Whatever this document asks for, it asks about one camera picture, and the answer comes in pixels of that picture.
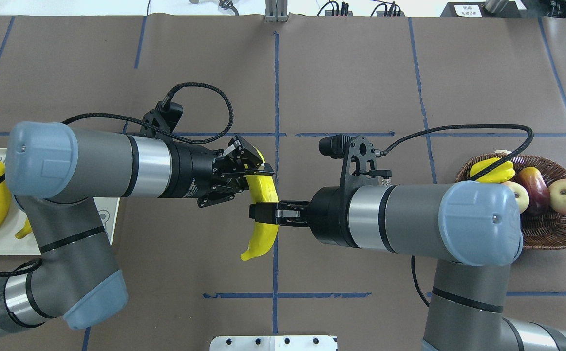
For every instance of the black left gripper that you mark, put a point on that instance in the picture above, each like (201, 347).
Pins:
(193, 169)

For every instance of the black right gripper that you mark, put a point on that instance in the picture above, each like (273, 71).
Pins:
(328, 213)

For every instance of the yellow banana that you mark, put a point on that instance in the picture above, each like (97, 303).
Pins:
(499, 174)
(264, 196)

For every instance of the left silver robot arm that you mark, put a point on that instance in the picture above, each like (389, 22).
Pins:
(55, 172)

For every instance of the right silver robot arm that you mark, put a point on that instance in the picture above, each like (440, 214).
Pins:
(472, 229)

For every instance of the brown wicker basket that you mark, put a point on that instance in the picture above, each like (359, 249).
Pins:
(548, 231)

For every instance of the brown paper table cover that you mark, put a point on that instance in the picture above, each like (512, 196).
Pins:
(290, 84)

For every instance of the white bear print tray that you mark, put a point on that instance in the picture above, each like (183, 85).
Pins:
(9, 245)

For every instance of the dark red mango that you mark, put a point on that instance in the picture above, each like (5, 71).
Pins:
(539, 195)

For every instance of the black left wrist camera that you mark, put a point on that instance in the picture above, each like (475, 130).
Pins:
(162, 118)

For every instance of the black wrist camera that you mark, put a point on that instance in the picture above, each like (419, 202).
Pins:
(359, 161)
(162, 118)

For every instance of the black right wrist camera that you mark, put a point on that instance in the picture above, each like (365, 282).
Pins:
(359, 161)

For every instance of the white camera mast base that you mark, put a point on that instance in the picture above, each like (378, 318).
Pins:
(275, 343)

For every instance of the aluminium frame post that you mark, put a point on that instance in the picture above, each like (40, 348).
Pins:
(276, 11)

